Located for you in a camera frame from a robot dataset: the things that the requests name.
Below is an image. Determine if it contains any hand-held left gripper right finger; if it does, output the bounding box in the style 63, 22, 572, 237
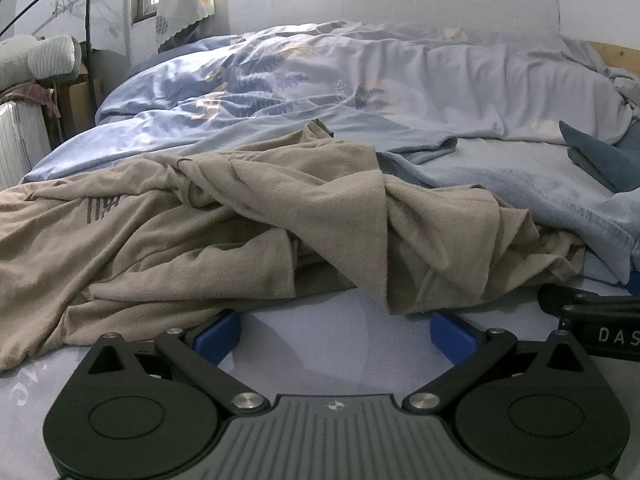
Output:
401, 311, 596, 416

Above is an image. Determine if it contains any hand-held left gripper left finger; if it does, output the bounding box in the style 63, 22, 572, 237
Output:
80, 309, 272, 414

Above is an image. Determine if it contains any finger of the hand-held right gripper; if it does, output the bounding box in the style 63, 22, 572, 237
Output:
539, 284, 640, 317

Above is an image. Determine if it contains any beige garment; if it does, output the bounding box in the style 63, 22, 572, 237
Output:
0, 119, 586, 372

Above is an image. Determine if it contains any black metal clothes rack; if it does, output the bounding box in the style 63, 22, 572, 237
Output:
0, 0, 108, 121

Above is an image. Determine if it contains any light blue garment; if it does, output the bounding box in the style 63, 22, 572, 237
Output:
377, 147, 640, 286

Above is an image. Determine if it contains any dark teal cloth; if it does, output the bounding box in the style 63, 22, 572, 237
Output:
559, 120, 640, 195

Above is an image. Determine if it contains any wooden headboard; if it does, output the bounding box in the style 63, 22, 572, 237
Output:
586, 40, 640, 78

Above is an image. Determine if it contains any cardboard box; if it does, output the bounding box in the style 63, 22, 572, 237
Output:
65, 77, 106, 131

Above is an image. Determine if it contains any printed blue duvet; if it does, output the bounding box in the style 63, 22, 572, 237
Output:
22, 21, 640, 186

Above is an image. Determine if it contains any pink cloth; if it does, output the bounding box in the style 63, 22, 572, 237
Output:
0, 82, 61, 116

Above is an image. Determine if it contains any white printed curtain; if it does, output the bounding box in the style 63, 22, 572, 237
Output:
155, 0, 217, 53

